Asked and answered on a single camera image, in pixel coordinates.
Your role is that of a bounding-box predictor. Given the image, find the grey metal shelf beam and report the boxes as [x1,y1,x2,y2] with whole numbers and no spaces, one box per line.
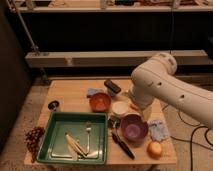
[25,50,213,68]

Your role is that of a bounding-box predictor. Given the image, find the black handled knife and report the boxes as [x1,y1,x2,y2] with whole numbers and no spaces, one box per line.
[111,132,135,160]

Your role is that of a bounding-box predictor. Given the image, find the purple bowl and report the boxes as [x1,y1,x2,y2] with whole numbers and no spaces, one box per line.
[120,114,149,142]

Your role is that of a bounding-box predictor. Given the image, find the orange carrot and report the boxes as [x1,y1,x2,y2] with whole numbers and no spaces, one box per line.
[130,103,140,111]

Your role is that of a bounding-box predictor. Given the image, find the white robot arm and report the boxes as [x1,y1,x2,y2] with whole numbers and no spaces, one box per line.
[128,52,213,129]

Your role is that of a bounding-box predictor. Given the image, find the small black cup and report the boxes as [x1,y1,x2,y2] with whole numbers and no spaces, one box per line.
[48,100,60,111]

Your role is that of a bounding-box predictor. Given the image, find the green plastic tray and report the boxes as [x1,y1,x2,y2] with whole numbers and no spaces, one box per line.
[37,112,108,165]

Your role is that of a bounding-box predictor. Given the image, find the silver fork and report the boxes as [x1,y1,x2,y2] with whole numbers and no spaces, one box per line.
[86,121,91,155]

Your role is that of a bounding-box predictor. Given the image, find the blue sponge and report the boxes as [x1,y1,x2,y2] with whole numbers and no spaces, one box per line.
[86,88,104,98]

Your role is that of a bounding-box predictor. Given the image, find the orange bowl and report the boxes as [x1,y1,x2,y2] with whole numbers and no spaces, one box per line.
[89,93,111,112]

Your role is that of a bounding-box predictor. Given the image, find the black floor cable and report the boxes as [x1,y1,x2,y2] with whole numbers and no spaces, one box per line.
[161,103,213,171]

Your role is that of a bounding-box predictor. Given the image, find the black rectangular block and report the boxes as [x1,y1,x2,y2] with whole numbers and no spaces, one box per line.
[104,79,121,94]

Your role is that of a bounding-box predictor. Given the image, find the small white bowl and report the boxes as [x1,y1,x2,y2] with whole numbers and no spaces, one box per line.
[112,101,129,117]

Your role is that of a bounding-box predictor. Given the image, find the bunch of red grapes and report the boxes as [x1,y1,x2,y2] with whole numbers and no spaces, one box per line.
[25,126,45,163]

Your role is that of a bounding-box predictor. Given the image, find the orange fruit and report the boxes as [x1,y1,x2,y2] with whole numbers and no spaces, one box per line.
[147,141,163,158]

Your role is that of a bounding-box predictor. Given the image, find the cream banana peel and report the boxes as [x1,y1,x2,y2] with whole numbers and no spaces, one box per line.
[65,133,87,158]

